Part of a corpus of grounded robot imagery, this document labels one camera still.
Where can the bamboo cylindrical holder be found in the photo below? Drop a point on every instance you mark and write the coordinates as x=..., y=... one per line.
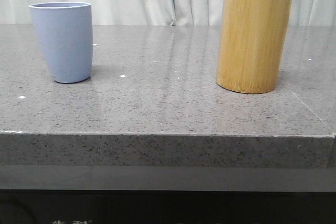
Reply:
x=251, y=43

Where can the blue plastic cup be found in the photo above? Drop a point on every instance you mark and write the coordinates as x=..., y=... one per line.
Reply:
x=65, y=34

